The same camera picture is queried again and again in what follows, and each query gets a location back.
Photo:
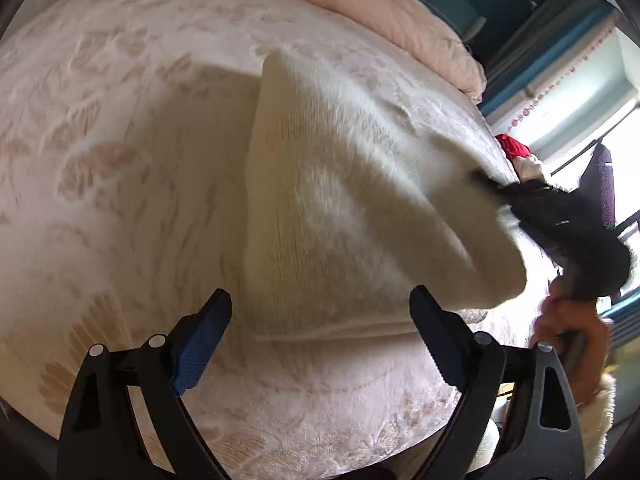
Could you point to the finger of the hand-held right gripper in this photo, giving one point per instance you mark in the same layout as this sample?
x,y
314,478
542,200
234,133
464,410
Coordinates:
x,y
492,187

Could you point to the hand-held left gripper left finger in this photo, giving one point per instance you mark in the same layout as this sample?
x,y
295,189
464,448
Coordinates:
x,y
195,360

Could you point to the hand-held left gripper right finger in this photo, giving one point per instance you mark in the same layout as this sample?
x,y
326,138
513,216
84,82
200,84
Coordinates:
x,y
440,345

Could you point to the cream knit sweater black hearts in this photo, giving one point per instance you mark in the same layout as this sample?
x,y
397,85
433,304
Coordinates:
x,y
325,235

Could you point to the person's right forearm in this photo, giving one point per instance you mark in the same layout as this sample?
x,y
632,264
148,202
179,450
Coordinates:
x,y
600,425

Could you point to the person's right hand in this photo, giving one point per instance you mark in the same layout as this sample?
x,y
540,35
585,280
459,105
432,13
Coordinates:
x,y
565,315

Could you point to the red plush toy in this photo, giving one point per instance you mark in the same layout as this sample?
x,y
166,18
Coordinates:
x,y
512,146

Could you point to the white fluffy garment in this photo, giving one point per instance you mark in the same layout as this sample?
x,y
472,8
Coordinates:
x,y
482,442

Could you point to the window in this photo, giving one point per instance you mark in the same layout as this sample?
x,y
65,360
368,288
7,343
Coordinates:
x,y
575,105

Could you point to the red bead garland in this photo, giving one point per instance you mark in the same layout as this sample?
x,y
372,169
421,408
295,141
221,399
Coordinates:
x,y
560,77

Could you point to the grey curtain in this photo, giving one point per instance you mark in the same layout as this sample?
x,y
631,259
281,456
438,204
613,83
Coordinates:
x,y
550,25

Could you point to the peach folded duvet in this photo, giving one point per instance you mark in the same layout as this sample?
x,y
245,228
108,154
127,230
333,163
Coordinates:
x,y
400,25

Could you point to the pink floral bed blanket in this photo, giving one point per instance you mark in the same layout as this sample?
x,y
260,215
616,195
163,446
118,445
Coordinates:
x,y
125,160

